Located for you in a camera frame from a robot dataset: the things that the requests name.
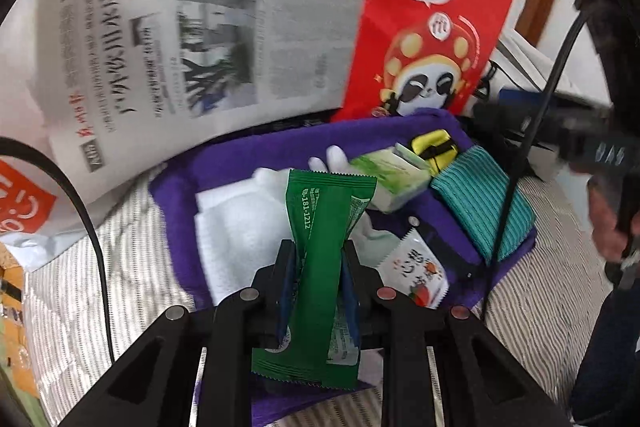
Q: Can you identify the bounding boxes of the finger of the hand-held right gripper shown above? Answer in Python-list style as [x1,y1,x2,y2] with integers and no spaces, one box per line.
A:
[472,102,601,160]
[499,88,556,110]

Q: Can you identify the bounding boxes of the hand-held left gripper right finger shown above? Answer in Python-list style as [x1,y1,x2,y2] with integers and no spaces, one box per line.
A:
[340,239,576,427]

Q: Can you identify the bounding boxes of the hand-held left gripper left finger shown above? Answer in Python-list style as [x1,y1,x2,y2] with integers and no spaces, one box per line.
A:
[55,239,296,427]

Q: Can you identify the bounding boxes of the green wet wipe packet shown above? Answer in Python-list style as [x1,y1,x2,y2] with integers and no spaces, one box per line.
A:
[250,169,378,390]

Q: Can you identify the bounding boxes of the white tomato print sachet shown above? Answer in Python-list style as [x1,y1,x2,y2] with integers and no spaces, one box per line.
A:
[376,227,449,308]

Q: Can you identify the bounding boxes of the white paper towel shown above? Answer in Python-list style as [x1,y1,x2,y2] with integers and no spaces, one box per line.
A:
[194,169,301,308]

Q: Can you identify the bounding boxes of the teal ribbed cloth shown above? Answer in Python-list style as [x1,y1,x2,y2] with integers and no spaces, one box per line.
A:
[431,147,535,263]

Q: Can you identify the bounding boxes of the small yellow pouch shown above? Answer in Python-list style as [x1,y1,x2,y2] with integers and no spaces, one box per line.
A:
[411,130,453,170]

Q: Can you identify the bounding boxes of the black watch strap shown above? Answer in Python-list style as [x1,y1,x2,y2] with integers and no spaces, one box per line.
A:
[407,216,483,280]

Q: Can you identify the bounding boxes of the light green tissue pack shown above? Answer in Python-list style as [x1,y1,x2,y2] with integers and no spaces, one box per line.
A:
[350,147,432,214]

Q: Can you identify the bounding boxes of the white glove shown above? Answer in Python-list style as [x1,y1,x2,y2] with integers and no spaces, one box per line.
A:
[307,146,398,268]

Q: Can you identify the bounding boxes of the purple towel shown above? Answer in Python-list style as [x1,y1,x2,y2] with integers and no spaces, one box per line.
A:
[150,112,538,423]

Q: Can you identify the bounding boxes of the person's right forearm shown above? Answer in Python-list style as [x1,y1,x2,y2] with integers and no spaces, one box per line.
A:
[570,284,640,423]

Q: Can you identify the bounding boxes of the person's right hand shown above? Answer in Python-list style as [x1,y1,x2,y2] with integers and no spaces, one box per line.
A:
[587,176,637,262]

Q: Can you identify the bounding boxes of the cream waist bag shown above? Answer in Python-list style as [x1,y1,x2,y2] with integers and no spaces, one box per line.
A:
[480,27,591,180]

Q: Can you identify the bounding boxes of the red paper bag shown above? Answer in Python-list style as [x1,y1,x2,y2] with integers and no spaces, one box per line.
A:
[330,0,518,122]

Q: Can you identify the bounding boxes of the striped bed sheet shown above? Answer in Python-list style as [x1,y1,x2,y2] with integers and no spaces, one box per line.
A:
[25,177,616,427]

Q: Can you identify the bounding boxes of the white plastic shopping bag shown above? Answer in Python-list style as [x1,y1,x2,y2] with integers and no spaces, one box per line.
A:
[0,157,166,268]

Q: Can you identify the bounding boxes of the folded newspaper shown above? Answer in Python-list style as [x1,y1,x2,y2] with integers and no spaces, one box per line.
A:
[37,0,381,208]

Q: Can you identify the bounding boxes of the black cable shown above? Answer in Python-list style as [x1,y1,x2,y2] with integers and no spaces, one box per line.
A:
[0,136,115,360]
[480,9,588,325]

